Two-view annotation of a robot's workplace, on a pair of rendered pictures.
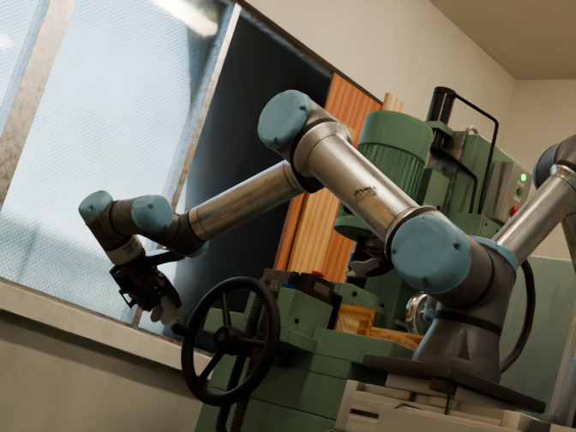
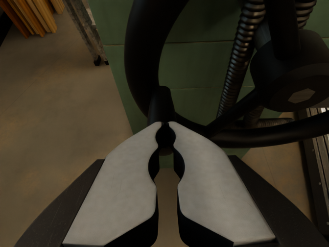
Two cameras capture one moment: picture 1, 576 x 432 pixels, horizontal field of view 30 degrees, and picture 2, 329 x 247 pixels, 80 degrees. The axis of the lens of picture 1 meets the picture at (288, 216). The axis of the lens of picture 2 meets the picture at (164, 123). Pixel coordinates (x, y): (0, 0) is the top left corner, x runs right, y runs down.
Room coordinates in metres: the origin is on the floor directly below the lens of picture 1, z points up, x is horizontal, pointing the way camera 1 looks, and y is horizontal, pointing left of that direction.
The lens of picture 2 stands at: (2.35, 0.21, 0.94)
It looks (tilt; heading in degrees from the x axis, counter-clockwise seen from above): 60 degrees down; 314
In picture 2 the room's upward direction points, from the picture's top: 2 degrees counter-clockwise
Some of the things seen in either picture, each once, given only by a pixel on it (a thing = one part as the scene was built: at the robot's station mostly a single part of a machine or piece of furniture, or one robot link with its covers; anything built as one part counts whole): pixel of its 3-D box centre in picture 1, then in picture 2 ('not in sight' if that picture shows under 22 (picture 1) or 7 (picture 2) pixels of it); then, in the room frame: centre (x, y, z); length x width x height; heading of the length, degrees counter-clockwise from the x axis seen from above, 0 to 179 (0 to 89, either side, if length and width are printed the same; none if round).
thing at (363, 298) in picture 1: (354, 307); not in sight; (2.60, -0.22, 0.99); 0.14 x 0.07 x 0.09; 133
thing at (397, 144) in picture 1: (384, 180); not in sight; (2.58, -0.20, 1.32); 0.18 x 0.18 x 0.31
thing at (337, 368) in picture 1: (313, 367); not in sight; (2.54, -0.16, 0.82); 0.40 x 0.21 x 0.04; 43
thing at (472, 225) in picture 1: (472, 247); not in sight; (2.62, -0.46, 1.22); 0.09 x 0.08 x 0.15; 133
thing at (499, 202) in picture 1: (507, 196); not in sight; (2.70, -0.53, 1.40); 0.10 x 0.06 x 0.16; 133
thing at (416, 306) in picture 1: (423, 315); not in sight; (2.58, -0.38, 1.02); 0.12 x 0.03 x 0.12; 133
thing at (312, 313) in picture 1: (287, 313); not in sight; (2.45, -0.06, 0.91); 0.15 x 0.14 x 0.09; 43
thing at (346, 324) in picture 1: (347, 326); not in sight; (2.39, -0.20, 0.92); 0.04 x 0.03 x 0.04; 22
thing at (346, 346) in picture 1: (306, 341); not in sight; (2.51, -0.13, 0.87); 0.61 x 0.30 x 0.06; 43
